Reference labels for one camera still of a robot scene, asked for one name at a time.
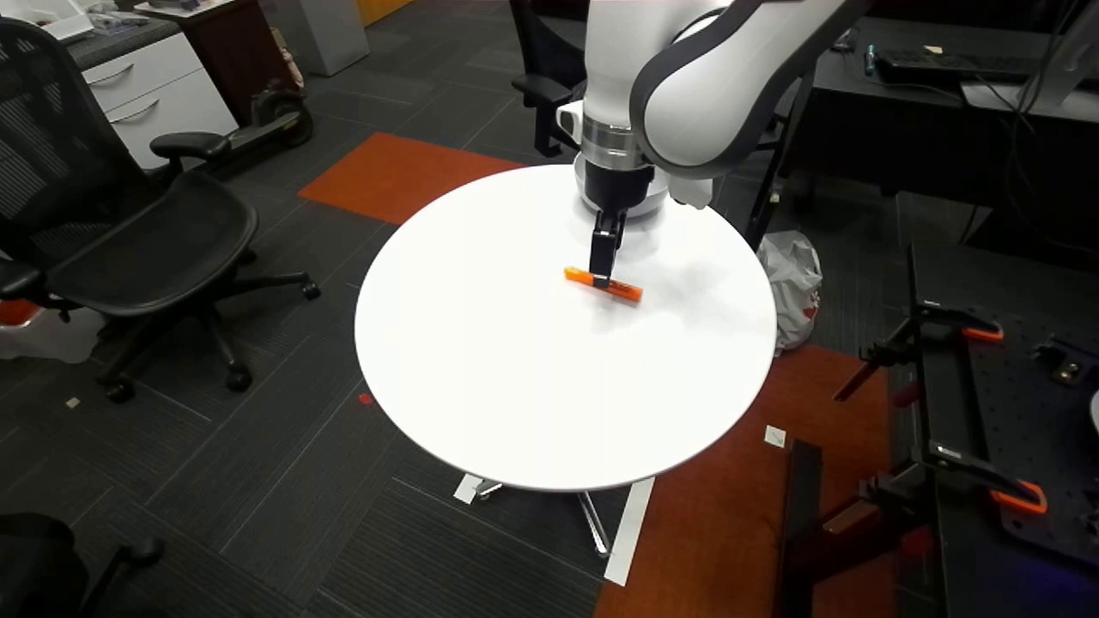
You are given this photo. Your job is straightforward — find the white metal table base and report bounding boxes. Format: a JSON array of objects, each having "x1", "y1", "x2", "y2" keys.
[{"x1": 451, "y1": 469, "x2": 660, "y2": 590}]

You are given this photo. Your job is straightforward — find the white drawer cabinet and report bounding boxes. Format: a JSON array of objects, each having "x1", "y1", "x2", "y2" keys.
[{"x1": 65, "y1": 29, "x2": 245, "y2": 174}]

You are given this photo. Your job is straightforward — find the white plastic bag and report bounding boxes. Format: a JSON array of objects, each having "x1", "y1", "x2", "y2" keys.
[{"x1": 755, "y1": 227, "x2": 826, "y2": 354}]

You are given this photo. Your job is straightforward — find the black clamp orange handle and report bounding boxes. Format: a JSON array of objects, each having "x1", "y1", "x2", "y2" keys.
[
  {"x1": 861, "y1": 442, "x2": 1049, "y2": 521},
  {"x1": 833, "y1": 299, "x2": 1011, "y2": 406}
]

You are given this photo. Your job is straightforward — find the white papers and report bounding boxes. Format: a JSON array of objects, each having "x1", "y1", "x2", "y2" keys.
[{"x1": 0, "y1": 0, "x2": 99, "y2": 44}]

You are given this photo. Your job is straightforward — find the black office desk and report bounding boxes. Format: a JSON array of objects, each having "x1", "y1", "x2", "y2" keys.
[{"x1": 743, "y1": 12, "x2": 1099, "y2": 252}]

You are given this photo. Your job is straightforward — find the black robot stand platform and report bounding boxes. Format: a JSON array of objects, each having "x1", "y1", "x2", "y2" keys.
[{"x1": 902, "y1": 244, "x2": 1099, "y2": 618}]

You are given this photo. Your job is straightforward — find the small black device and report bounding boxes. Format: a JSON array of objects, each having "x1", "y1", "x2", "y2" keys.
[{"x1": 1028, "y1": 334, "x2": 1099, "y2": 392}]

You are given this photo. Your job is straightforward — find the grey metal cabinet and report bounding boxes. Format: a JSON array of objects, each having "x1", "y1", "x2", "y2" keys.
[{"x1": 256, "y1": 0, "x2": 374, "y2": 84}]

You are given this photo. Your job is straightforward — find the black electric scooter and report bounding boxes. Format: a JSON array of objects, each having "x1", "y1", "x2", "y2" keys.
[{"x1": 159, "y1": 78, "x2": 319, "y2": 183}]

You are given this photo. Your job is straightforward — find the black keyboard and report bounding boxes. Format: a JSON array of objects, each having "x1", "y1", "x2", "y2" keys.
[{"x1": 871, "y1": 44, "x2": 1067, "y2": 86}]

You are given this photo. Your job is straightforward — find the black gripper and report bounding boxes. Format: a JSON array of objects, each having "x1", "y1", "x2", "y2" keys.
[{"x1": 581, "y1": 158, "x2": 657, "y2": 284}]

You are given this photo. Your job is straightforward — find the black mesh office chair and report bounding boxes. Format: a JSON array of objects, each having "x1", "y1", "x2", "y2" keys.
[{"x1": 0, "y1": 14, "x2": 321, "y2": 406}]

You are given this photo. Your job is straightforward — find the dark brown wooden cabinet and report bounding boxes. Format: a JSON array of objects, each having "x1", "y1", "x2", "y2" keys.
[{"x1": 134, "y1": 0, "x2": 308, "y2": 130}]

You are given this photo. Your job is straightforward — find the black padded office chair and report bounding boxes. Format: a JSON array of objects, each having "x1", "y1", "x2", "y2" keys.
[{"x1": 509, "y1": 0, "x2": 593, "y2": 162}]

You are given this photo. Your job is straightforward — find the black upright post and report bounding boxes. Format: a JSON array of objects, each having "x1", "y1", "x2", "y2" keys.
[{"x1": 774, "y1": 439, "x2": 832, "y2": 618}]

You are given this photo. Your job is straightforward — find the white plastic floor object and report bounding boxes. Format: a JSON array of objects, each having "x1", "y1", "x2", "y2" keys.
[{"x1": 0, "y1": 299, "x2": 108, "y2": 368}]

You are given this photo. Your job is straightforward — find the orange marker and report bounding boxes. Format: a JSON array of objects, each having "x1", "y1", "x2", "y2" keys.
[{"x1": 559, "y1": 265, "x2": 645, "y2": 307}]

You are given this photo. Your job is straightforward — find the grey round bowl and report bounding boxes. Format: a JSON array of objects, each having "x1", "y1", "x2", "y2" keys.
[{"x1": 571, "y1": 158, "x2": 680, "y2": 223}]

